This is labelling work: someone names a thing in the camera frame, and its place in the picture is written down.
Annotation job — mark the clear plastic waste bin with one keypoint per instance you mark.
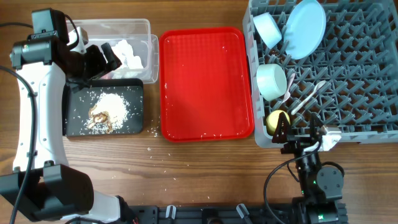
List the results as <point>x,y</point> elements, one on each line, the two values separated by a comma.
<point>138,34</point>

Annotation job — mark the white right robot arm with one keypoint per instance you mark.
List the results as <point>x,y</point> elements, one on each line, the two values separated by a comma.
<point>321,183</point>

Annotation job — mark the black food waste tray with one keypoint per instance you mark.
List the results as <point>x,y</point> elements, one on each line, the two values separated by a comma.
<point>78,100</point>

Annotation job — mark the red serving tray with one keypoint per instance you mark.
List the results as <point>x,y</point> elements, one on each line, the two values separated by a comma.
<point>205,92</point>

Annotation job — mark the white paper napkin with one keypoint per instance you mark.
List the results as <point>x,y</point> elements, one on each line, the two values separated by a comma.
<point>124,51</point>

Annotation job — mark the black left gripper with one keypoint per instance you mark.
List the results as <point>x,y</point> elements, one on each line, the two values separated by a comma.
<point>100,65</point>

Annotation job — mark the white plastic fork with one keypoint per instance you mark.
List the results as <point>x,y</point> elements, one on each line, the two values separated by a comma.
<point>289,84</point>

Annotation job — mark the light blue plate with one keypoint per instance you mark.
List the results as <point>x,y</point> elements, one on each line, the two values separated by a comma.
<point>305,29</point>

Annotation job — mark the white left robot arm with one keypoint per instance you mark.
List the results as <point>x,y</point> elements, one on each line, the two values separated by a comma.
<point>42,186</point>

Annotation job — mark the yellow plastic cup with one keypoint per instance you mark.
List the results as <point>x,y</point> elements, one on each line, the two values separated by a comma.
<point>272,120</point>

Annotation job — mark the green bowl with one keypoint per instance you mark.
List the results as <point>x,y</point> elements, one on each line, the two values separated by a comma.
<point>271,81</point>

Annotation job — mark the white plastic spoon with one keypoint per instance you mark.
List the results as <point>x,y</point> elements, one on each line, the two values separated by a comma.
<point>303,102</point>

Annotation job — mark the grey dishwasher rack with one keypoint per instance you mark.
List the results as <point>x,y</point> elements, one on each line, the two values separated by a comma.
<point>357,58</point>

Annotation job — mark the light blue small bowl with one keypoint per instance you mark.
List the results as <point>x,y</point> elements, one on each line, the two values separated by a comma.
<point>267,29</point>

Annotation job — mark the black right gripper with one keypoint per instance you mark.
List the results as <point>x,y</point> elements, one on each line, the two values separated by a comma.
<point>298,140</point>

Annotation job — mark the food scraps with rice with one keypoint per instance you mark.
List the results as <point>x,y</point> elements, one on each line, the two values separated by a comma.
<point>108,114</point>

